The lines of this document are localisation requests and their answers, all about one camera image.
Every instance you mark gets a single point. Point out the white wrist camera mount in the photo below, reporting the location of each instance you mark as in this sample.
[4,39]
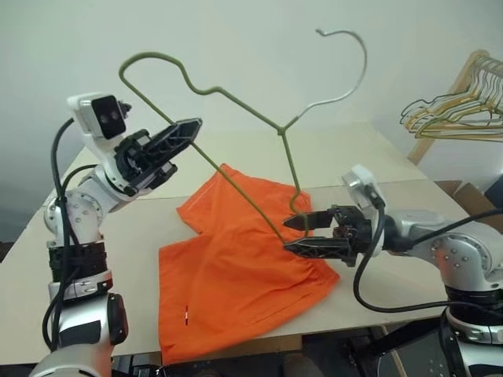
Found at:
[84,118]
[361,184]

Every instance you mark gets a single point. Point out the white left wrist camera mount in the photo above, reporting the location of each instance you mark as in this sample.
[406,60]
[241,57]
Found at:
[84,118]

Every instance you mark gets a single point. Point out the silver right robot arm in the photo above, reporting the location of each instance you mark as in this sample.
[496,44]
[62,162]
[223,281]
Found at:
[452,251]

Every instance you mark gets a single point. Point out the dark rounded shape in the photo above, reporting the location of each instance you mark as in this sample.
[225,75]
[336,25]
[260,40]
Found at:
[300,365]

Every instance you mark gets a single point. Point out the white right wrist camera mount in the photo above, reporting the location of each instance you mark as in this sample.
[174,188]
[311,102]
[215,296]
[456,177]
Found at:
[361,184]

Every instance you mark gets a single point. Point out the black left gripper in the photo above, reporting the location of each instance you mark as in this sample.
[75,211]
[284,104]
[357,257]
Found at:
[131,169]

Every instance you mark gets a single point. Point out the dark grey floor plate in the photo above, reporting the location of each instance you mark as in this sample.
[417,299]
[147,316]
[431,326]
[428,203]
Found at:
[420,357]

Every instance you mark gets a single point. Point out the wooden rack rod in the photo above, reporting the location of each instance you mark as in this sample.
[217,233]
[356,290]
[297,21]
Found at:
[495,59]

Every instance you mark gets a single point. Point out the black table leg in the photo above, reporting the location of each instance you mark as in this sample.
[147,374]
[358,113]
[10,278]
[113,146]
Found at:
[404,335]

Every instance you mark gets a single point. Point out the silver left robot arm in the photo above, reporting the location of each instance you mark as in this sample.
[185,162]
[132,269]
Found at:
[82,212]

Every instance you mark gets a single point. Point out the orange shorts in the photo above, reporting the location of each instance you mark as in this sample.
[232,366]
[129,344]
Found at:
[236,282]

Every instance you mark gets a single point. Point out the brown cardboard box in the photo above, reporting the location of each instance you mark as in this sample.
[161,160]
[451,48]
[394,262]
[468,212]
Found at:
[467,196]

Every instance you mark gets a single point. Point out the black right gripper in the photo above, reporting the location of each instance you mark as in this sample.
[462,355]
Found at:
[359,235]

